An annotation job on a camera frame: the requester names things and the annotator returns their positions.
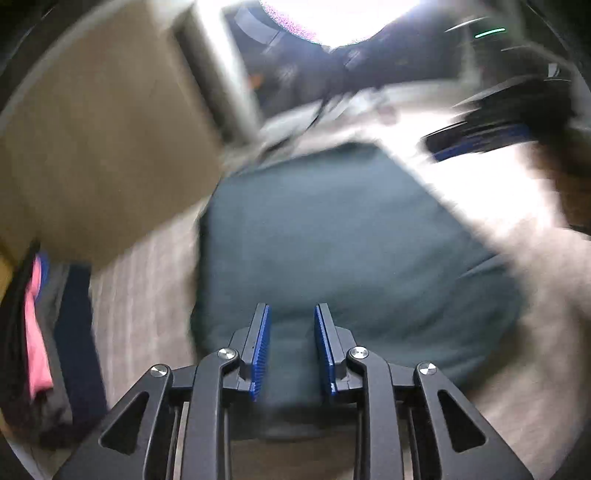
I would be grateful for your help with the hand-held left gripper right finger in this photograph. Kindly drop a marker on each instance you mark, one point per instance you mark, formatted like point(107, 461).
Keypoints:
point(323, 350)

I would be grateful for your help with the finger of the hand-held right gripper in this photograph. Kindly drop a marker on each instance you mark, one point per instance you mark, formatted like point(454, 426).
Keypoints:
point(480, 141)
point(503, 108)

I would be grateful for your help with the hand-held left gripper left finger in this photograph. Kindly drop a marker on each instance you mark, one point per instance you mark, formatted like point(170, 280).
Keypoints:
point(261, 350)

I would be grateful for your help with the grey-green garment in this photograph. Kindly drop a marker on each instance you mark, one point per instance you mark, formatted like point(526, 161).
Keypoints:
point(346, 230)

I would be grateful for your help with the navy folded garment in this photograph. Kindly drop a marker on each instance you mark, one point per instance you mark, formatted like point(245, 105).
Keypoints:
point(81, 346)

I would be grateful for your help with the grey folded garment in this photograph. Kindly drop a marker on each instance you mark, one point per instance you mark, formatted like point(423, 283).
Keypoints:
point(57, 369)

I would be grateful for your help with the pink folded garment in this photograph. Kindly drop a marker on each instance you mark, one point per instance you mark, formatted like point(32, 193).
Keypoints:
point(39, 350)

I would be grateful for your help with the blue folded garment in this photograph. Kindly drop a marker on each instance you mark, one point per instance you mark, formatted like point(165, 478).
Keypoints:
point(44, 270)

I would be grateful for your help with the black folded garment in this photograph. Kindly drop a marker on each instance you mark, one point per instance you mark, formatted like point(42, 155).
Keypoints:
point(14, 346)

